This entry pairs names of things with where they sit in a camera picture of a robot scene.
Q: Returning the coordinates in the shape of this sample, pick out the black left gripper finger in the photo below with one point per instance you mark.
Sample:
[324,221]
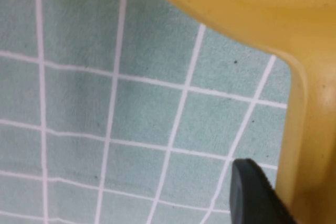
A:
[249,197]

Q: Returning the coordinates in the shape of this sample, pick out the yellow plastic dustpan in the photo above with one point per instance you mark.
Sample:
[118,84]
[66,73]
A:
[262,11]

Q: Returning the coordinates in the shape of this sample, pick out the green checked tablecloth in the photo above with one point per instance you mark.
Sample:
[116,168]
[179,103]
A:
[78,103]

